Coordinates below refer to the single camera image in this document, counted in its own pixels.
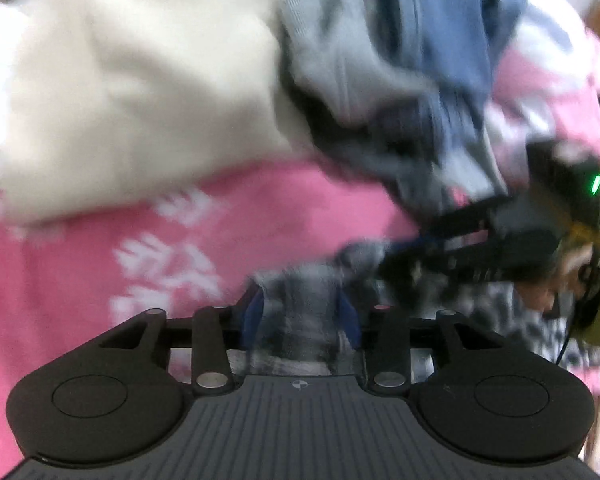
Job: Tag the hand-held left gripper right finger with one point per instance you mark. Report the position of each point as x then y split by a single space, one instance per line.
350 320

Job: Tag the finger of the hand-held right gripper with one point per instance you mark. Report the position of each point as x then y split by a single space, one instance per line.
430 262
465 217

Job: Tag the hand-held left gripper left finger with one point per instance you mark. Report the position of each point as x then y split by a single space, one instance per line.
252 310

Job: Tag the black white plaid shirt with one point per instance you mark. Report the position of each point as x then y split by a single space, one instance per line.
305 310

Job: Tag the person's right hand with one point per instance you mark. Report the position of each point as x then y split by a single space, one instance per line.
550 290

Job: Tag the pink quilt with grey clouds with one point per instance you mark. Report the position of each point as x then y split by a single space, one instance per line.
570 95

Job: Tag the pink floral blanket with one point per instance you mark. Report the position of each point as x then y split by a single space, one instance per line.
80 270

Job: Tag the light grey garment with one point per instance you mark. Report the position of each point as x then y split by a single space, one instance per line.
340 75

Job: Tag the blue denim jeans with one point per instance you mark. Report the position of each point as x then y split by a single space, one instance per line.
455 20

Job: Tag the cream garment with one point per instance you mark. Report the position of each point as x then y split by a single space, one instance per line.
130 60

